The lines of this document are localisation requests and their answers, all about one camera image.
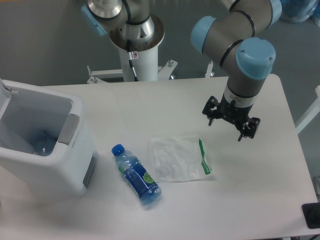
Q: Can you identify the white frame bar right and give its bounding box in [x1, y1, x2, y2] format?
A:
[295, 85, 320, 134]

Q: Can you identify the blue plastic water bottle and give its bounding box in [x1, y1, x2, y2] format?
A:
[111, 144, 162, 205]

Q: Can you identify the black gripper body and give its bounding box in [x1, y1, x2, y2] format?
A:
[216, 96, 253, 130]

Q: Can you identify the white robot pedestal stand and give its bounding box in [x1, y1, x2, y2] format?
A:
[86, 13, 179, 85]

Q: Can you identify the white trash can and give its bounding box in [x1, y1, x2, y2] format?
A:
[0, 80, 98, 196]

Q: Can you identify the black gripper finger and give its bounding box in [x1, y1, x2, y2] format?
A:
[202, 96, 220, 126]
[237, 117, 261, 142]

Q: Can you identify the black device at table edge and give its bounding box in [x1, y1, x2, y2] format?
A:
[301, 202, 320, 229]

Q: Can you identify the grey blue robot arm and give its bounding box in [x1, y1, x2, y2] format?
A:
[81, 0, 282, 139]

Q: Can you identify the blue plastic bag background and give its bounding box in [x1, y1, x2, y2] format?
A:
[280, 0, 320, 24]

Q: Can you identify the white plastic bag wrapper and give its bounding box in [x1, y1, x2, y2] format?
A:
[151, 134, 215, 183]

